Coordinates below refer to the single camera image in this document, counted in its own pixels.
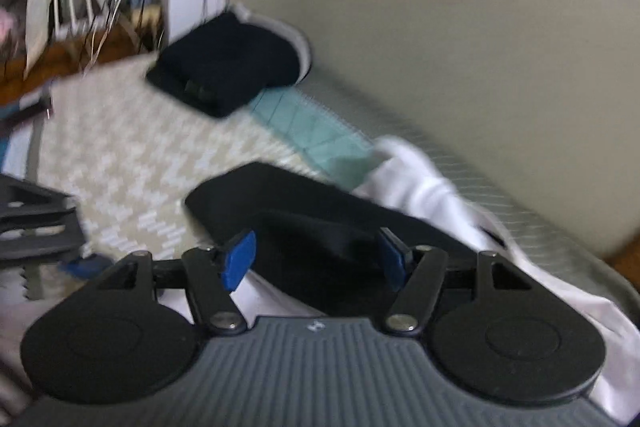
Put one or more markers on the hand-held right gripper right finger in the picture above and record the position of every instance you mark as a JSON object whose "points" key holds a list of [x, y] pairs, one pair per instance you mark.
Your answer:
{"points": [[392, 257]]}

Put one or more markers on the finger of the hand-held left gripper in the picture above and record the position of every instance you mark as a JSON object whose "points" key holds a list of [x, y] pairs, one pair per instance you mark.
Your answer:
{"points": [[40, 242]]}

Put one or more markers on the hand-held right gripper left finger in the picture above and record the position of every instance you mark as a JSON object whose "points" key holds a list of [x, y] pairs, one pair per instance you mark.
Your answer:
{"points": [[240, 257]]}

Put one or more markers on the white garment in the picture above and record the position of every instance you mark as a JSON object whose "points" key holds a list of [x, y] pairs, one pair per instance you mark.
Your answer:
{"points": [[440, 207]]}

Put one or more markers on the black garment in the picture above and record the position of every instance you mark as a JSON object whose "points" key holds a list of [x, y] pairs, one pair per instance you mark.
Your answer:
{"points": [[310, 227], [225, 62]]}

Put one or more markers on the beige zigzag patterned bedsheet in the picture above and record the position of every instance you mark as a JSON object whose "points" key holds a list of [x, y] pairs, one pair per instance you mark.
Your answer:
{"points": [[125, 157]]}

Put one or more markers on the teal checked blanket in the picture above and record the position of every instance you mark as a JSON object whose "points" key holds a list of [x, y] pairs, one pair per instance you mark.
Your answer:
{"points": [[325, 142]]}

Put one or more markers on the wooden desk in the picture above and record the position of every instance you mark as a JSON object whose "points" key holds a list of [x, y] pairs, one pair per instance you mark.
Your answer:
{"points": [[60, 52]]}

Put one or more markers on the pink cloth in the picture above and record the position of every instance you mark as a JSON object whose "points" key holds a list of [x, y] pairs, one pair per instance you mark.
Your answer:
{"points": [[6, 27]]}

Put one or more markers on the beige power strip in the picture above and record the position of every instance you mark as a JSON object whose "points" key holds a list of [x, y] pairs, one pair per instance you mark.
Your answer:
{"points": [[150, 17]]}

